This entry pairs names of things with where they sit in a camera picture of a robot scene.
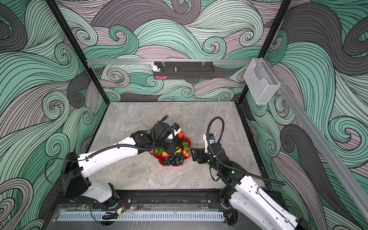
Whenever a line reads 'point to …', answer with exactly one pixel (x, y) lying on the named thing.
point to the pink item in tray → (161, 77)
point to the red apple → (165, 155)
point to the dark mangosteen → (184, 143)
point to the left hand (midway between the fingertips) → (176, 143)
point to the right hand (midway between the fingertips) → (195, 150)
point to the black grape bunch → (177, 159)
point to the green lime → (160, 152)
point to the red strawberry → (186, 152)
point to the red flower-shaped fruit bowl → (160, 157)
